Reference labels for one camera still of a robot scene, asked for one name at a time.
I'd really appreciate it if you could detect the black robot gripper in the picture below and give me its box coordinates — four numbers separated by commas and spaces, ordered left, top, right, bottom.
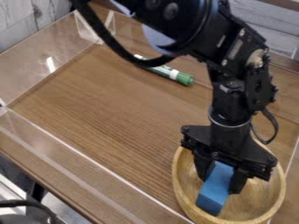
181, 117, 277, 194

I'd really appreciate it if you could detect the blue rectangular block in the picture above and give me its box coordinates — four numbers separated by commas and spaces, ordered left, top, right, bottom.
194, 162, 233, 216

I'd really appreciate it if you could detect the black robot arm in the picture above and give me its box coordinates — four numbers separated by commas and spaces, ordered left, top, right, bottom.
112, 0, 277, 194

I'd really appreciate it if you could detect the brown wooden bowl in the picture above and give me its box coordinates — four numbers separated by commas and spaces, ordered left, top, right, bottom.
172, 147, 285, 224

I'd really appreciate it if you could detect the green white marker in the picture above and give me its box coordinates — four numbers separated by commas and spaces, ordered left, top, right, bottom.
142, 65, 194, 86

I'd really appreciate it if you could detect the black metal table leg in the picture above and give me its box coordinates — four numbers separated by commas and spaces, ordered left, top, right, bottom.
32, 182, 45, 202

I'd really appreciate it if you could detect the clear acrylic tray wall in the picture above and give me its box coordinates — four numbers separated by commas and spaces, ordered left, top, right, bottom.
0, 10, 299, 224

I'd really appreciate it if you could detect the black cable lower left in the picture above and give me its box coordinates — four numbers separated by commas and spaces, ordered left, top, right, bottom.
0, 199, 60, 224

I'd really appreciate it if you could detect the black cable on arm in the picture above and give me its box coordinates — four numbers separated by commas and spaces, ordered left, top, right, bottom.
69, 0, 220, 68

